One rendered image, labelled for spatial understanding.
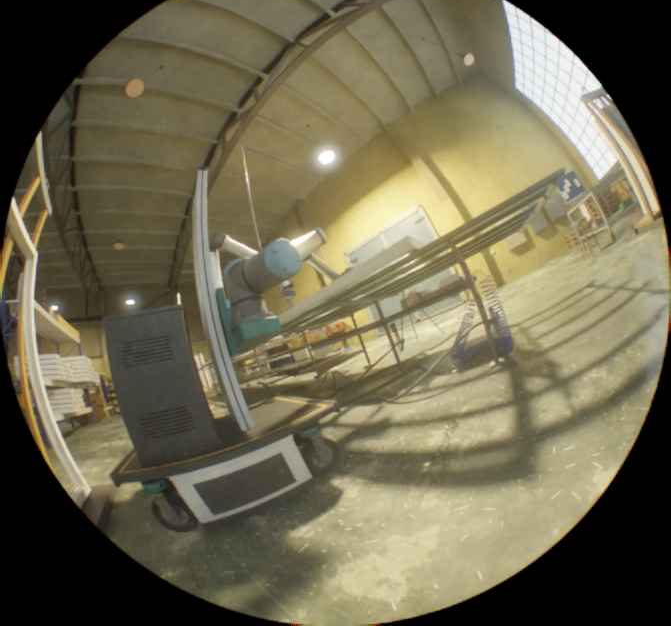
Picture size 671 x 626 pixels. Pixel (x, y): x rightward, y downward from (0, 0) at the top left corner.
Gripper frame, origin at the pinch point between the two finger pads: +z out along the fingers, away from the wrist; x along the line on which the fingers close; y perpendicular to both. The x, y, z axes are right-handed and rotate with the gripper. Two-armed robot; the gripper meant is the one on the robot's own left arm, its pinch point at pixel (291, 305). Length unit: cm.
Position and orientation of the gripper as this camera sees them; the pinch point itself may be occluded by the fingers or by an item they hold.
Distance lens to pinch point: 180.0
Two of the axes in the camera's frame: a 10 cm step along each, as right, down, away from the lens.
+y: -6.9, 4.0, 6.1
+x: -6.4, 0.6, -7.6
